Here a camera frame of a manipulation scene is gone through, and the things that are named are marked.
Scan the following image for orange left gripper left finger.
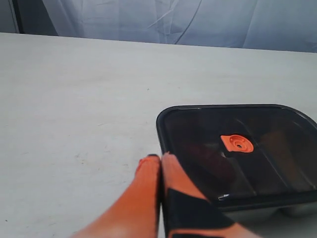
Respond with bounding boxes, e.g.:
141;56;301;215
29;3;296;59
73;154;160;238

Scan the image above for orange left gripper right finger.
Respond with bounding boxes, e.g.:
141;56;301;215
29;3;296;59
161;153;255;238

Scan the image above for smoked transparent plastic lid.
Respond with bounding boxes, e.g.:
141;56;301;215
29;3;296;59
156;104;317;211

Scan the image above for stainless steel lunch box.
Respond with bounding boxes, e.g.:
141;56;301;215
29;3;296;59
224;202;317;221

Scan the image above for white backdrop curtain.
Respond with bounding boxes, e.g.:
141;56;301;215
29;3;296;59
44;0;317;53

